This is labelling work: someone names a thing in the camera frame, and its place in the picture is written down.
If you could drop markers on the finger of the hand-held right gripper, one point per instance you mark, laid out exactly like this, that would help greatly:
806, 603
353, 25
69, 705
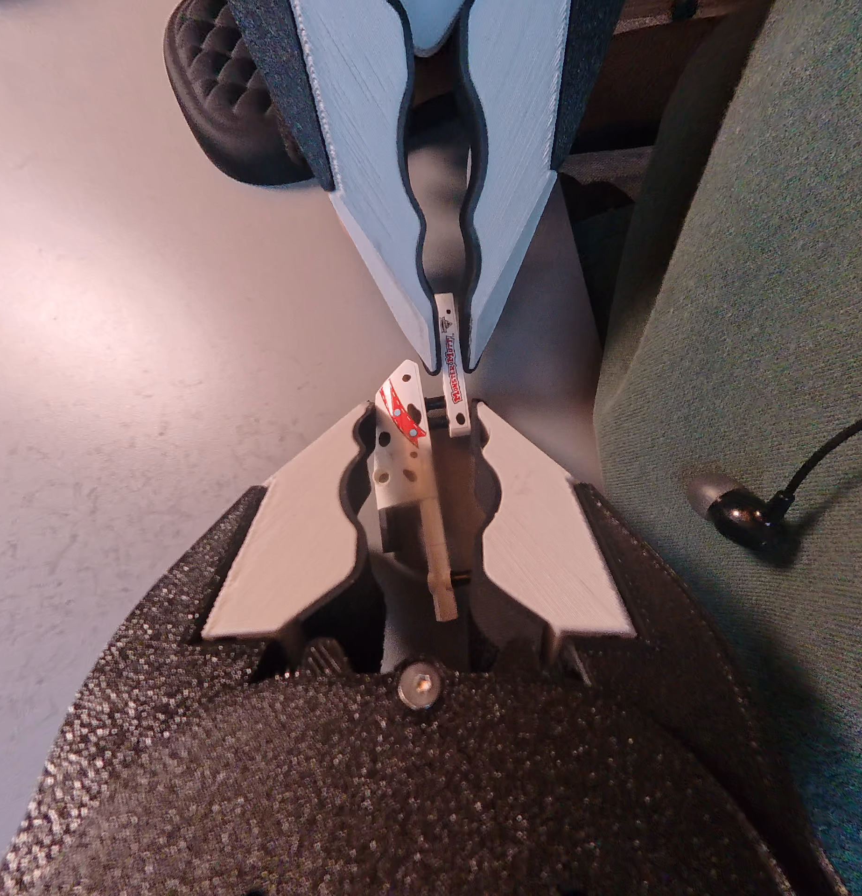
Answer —
518, 140
364, 140

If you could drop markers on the white lego beam printed sticker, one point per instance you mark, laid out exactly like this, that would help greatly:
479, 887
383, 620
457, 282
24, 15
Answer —
455, 392

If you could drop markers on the white lego panel subassembly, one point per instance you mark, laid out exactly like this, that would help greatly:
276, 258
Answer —
403, 462

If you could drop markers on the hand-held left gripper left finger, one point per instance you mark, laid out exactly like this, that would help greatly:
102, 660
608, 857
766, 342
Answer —
291, 546

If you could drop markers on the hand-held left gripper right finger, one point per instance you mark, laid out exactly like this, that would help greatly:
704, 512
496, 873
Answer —
550, 553

